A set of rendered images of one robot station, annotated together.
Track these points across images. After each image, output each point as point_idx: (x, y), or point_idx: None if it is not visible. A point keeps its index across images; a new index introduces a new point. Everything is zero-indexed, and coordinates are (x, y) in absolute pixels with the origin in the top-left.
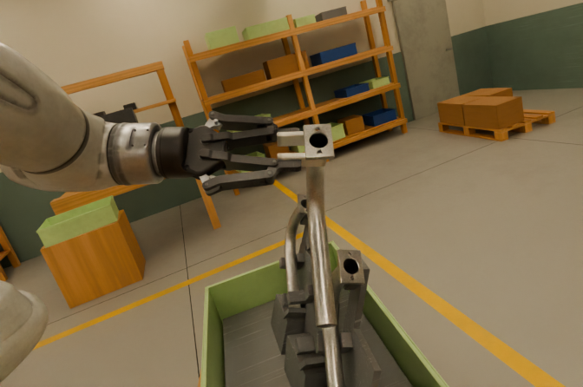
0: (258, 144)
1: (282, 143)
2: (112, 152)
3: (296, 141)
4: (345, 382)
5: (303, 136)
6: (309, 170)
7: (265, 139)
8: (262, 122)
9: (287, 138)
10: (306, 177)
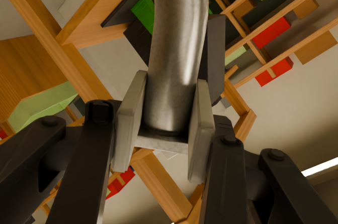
0: (210, 170)
1: (194, 135)
2: None
3: (192, 127)
4: None
5: (188, 136)
6: (161, 23)
7: (206, 179)
8: (255, 220)
9: (189, 152)
10: None
